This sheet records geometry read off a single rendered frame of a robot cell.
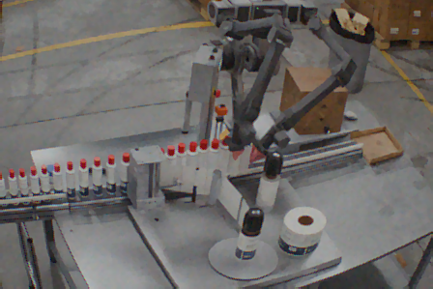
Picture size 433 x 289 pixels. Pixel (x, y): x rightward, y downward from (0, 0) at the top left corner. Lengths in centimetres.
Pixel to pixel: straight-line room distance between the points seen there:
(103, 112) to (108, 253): 252
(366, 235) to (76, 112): 281
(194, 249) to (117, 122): 241
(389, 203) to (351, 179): 32
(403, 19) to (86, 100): 331
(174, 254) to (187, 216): 30
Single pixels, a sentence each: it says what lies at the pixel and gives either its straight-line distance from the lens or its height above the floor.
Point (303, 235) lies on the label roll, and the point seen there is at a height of 102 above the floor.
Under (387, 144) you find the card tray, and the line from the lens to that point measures 447.
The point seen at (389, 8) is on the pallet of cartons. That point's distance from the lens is 727.
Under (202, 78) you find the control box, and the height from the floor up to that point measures 140.
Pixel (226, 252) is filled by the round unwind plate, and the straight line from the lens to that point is 345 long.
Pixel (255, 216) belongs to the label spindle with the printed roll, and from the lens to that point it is 322.
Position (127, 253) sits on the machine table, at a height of 83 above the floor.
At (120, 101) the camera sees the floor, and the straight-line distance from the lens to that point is 594.
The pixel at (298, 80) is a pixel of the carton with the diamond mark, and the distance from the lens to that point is 424.
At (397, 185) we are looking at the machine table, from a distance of 417.
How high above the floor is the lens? 323
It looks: 34 degrees down
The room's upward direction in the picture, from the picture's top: 8 degrees clockwise
